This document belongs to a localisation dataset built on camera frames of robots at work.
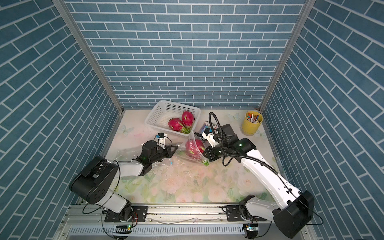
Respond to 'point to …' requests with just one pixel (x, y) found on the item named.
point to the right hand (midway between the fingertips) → (205, 154)
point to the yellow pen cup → (251, 122)
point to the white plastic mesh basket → (166, 110)
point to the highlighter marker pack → (207, 125)
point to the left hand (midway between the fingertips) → (181, 148)
